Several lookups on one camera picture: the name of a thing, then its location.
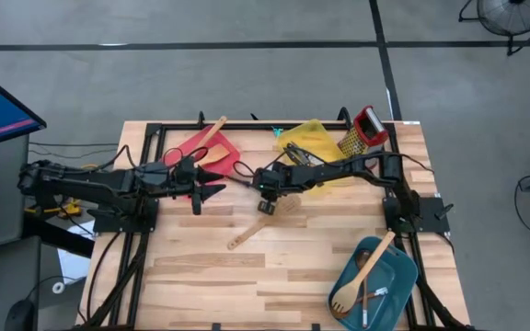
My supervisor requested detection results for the black computer mouse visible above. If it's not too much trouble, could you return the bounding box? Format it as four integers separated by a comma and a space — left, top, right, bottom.
3, 299, 37, 331

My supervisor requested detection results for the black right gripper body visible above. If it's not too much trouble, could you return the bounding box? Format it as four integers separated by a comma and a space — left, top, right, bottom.
250, 165, 294, 217

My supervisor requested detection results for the black metal table frame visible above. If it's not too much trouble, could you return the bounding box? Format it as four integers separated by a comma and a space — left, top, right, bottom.
80, 109, 473, 331

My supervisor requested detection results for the yellow plastic bin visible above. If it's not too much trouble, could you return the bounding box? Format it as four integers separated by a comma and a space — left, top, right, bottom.
276, 118, 353, 197

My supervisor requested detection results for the grey cabinet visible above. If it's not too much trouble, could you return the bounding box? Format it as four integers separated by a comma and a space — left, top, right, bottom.
0, 133, 31, 249

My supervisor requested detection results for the yellow cable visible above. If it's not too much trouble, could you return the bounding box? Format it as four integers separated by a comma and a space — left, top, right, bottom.
24, 163, 103, 220

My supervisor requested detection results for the wooden solid spatula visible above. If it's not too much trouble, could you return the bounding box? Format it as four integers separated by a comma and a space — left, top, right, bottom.
195, 143, 232, 168

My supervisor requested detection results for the white paper sheet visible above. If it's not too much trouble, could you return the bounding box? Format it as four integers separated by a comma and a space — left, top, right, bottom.
56, 220, 95, 287

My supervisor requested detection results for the black desk leg beam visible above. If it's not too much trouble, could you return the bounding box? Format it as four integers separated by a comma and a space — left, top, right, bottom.
20, 215, 97, 259

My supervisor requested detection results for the black floor fan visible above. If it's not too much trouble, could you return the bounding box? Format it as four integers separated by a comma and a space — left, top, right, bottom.
457, 0, 530, 57

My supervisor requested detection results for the pink plastic bin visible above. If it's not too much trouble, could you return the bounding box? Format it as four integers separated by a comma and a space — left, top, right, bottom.
162, 120, 242, 197

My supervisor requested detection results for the wooden slotted angled turner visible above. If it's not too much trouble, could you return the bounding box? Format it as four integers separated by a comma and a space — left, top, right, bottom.
190, 115, 228, 160

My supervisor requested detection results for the thin black floor cable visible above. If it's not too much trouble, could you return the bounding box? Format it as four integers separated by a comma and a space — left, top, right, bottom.
28, 141, 120, 160

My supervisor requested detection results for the thick black hanging cable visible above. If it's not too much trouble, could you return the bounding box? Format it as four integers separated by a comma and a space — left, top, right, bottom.
85, 232, 126, 323

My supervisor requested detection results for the wooden salad fork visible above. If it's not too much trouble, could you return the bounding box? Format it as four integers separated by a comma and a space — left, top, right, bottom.
328, 229, 398, 318

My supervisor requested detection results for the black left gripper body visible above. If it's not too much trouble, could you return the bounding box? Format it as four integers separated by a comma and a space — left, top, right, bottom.
171, 154, 202, 217

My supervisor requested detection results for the teal plastic tray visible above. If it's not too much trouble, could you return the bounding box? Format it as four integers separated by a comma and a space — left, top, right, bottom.
327, 234, 420, 331

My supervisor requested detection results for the steel box grater red handle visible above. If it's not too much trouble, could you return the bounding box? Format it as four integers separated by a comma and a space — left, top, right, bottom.
337, 104, 390, 160

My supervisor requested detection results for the wooden slotted round spatula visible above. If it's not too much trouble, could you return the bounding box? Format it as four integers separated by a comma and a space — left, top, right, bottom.
226, 195, 303, 252

